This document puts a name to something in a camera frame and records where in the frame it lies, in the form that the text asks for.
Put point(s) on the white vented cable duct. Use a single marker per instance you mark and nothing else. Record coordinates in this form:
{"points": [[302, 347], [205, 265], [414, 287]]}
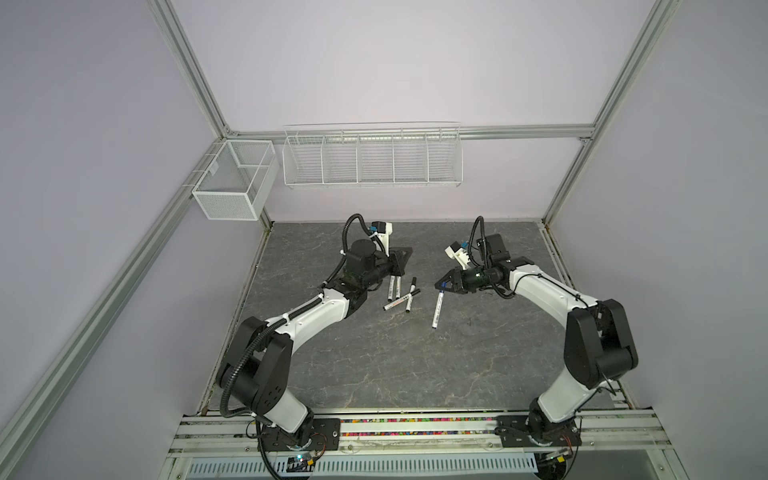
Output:
{"points": [[363, 466]]}

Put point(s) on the white wire wall basket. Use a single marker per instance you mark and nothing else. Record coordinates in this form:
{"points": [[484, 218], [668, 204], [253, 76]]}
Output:
{"points": [[373, 154]]}

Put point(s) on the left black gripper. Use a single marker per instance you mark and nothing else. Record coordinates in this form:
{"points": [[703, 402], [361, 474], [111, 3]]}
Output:
{"points": [[397, 260]]}

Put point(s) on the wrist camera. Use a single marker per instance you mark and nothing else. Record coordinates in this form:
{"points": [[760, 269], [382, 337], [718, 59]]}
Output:
{"points": [[458, 251], [381, 231]]}

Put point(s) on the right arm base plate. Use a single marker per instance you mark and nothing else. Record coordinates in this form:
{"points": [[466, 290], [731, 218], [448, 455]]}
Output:
{"points": [[534, 430]]}

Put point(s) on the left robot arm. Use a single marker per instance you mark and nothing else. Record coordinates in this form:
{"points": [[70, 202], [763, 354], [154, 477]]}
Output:
{"points": [[254, 374]]}

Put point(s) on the white marker pen blue tip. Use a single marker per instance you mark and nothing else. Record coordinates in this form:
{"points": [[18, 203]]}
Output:
{"points": [[437, 310]]}

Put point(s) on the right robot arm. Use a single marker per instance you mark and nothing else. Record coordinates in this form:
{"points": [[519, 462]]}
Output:
{"points": [[598, 345]]}

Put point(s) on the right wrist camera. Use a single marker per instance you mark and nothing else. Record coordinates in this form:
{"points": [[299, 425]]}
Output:
{"points": [[458, 251]]}

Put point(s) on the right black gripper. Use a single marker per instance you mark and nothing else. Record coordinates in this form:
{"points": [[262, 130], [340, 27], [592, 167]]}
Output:
{"points": [[457, 285]]}

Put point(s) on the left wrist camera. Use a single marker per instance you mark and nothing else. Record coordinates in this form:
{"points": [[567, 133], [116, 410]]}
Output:
{"points": [[381, 231]]}

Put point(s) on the white mesh box basket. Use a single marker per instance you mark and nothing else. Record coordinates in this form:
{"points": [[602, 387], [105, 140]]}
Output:
{"points": [[238, 180]]}

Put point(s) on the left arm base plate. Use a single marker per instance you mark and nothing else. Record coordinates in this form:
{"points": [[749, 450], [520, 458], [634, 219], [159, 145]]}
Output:
{"points": [[319, 434]]}

